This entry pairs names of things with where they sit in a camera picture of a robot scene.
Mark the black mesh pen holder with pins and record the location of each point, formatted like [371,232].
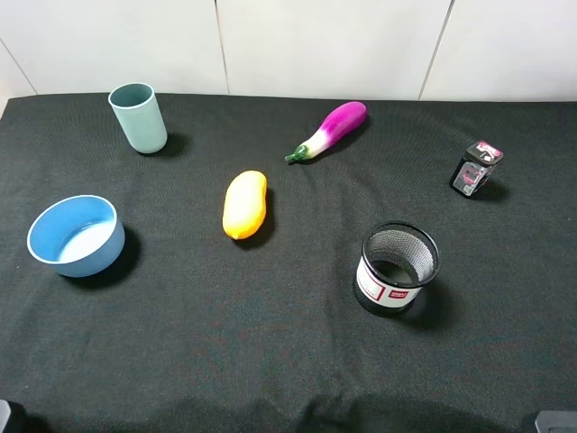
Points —
[397,261]

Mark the grey object bottom right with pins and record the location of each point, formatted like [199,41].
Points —
[556,421]

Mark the yellow toy mango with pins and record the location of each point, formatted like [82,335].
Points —
[245,205]

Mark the purple toy eggplant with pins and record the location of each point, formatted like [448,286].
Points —
[340,122]

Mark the black table cloth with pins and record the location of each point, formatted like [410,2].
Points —
[189,330]

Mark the small black pink box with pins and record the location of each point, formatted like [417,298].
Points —
[476,165]

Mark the teal plastic cup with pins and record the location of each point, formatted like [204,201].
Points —
[137,111]

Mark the blue bowl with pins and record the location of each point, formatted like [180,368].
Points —
[78,236]

